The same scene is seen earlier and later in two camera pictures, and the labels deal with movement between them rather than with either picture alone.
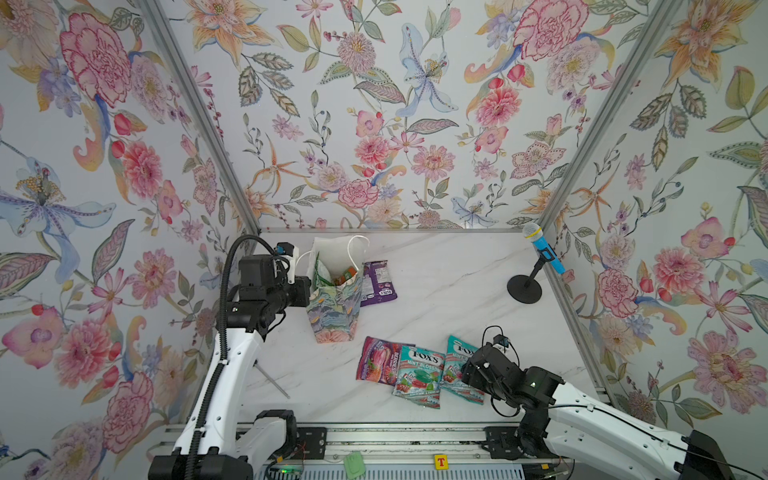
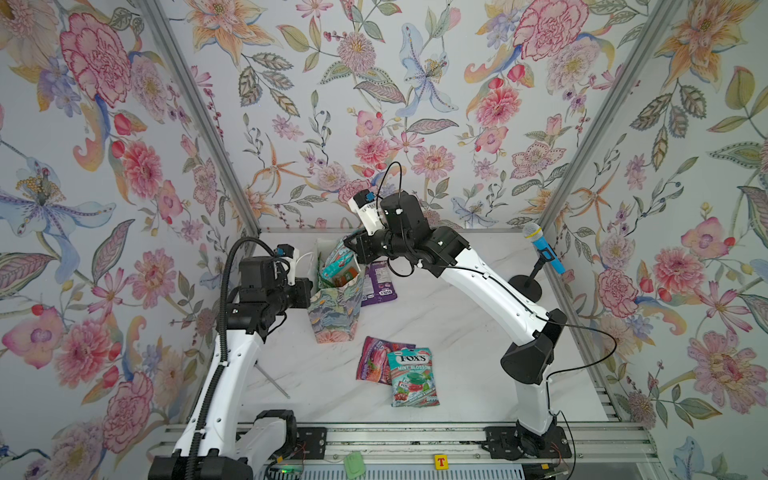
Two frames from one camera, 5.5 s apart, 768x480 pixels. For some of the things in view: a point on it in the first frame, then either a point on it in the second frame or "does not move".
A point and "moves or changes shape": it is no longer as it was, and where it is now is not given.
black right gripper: [470, 372] -> [363, 247]
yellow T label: [441, 462] does not move
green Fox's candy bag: [457, 353] -> [340, 267]
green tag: [354, 465] does not move
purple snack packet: [377, 284] does not move
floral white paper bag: [334, 286] does not move
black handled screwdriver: [256, 365] does not move
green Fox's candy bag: [420, 376] moves or changes shape
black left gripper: [302, 290] does not move
